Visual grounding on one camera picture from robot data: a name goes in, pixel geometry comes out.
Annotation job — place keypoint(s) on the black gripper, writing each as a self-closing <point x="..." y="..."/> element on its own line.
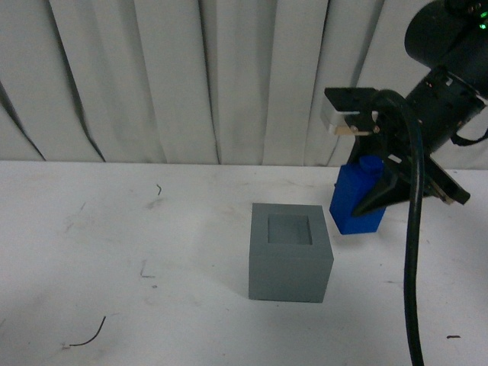
<point x="393" y="147"/>

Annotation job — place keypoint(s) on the blue block part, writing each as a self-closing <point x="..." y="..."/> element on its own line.
<point x="354" y="181"/>

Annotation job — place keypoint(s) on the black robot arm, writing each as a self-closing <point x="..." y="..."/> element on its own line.
<point x="450" y="38"/>

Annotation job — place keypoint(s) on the gray cube base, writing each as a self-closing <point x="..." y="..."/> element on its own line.
<point x="290" y="255"/>

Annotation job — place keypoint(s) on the white curtain backdrop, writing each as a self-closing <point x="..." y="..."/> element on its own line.
<point x="213" y="82"/>

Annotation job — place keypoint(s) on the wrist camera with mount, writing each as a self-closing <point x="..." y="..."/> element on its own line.
<point x="344" y="113"/>

